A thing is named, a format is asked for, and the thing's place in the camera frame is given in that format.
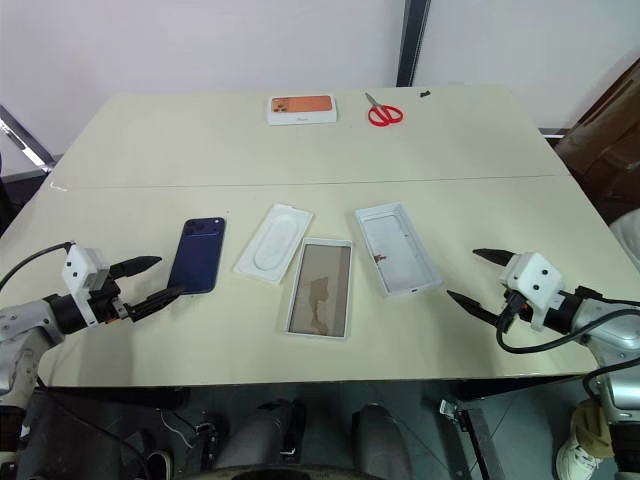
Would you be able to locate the dark grey rounded shape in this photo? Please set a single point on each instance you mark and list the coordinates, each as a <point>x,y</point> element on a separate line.
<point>260,435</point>
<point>380,440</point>

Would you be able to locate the white phone box base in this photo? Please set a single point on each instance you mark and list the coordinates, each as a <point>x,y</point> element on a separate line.
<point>397,247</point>

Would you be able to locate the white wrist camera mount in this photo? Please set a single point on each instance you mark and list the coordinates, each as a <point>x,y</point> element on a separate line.
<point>80,265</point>
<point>535,275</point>

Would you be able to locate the white phone box lid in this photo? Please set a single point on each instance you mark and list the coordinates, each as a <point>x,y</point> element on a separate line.
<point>320,290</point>

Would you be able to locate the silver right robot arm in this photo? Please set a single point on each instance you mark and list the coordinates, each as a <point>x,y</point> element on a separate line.
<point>620,350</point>

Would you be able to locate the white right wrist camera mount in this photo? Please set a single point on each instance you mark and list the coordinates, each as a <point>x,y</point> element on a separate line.
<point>535,275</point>

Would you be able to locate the dark padded chair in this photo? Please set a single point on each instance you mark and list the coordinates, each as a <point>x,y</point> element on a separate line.
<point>605,145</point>

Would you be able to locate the metal table leg bracket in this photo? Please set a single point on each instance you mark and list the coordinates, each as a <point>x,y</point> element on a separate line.
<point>465,430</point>

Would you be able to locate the white box with orange phone print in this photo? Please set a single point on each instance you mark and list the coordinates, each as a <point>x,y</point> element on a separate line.
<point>301,109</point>

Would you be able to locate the dark vertical frame post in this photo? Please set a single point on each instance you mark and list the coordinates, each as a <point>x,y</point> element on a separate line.
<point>414,40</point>

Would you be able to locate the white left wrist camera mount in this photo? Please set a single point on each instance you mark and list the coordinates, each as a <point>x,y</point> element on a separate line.
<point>80,265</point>

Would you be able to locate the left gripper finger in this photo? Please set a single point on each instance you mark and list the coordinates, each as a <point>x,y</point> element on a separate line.
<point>135,265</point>
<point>152,303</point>

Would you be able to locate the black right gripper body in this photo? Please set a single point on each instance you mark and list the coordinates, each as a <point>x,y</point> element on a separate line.
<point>512,307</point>

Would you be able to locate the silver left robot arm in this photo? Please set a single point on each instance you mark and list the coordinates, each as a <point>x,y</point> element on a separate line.
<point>22,320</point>

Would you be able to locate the tan trouser leg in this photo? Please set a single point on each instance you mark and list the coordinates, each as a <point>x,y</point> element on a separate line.
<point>592,427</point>

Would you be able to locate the dark blue smartphone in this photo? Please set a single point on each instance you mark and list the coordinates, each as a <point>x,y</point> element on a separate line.
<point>197,257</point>

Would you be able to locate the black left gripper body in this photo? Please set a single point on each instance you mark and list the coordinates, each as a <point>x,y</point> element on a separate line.
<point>107,306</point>

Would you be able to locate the white sneaker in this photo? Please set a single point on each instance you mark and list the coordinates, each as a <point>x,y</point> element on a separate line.
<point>577,462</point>

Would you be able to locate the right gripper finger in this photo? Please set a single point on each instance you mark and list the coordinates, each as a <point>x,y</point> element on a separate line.
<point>480,310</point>
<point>497,258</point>

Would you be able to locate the grey metal frame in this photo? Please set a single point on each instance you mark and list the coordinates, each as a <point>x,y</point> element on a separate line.
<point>27,140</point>

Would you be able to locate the white moulded insert tray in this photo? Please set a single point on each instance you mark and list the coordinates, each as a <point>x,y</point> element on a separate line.
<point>275,245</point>

